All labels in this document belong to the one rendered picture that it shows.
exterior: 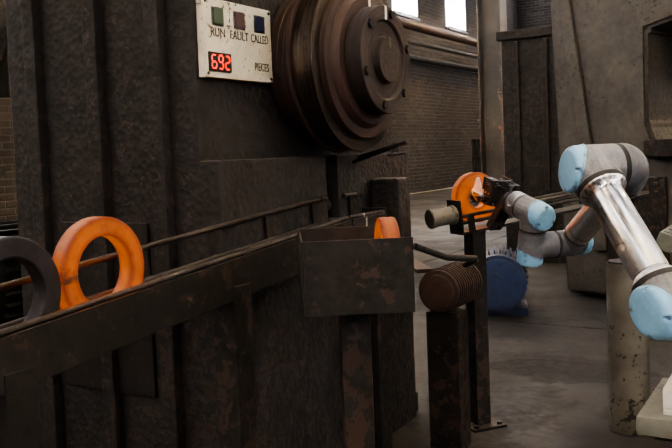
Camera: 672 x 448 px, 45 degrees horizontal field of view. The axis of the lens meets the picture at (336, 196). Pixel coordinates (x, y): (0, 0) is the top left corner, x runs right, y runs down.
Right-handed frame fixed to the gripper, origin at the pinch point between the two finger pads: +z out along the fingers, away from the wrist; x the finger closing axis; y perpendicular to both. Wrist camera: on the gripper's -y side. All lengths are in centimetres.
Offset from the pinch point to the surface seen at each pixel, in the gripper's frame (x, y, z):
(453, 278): 20.2, -18.2, -23.8
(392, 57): 42, 43, -17
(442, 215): 14.1, -5.7, -4.9
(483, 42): -485, -20, 715
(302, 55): 69, 43, -20
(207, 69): 94, 40, -26
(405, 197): 28.8, 1.3, -6.9
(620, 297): -30, -24, -38
